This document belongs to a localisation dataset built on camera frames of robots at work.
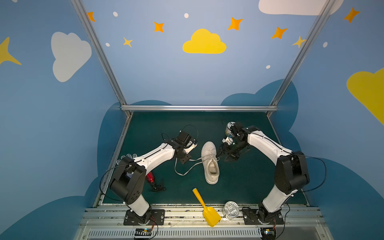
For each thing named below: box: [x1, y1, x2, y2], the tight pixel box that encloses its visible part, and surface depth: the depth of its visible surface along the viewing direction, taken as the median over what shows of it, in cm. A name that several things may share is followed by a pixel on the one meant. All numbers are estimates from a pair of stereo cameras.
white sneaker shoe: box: [201, 141, 220, 185], surface depth 88 cm
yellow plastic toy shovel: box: [192, 188, 221, 228], surface depth 78 cm
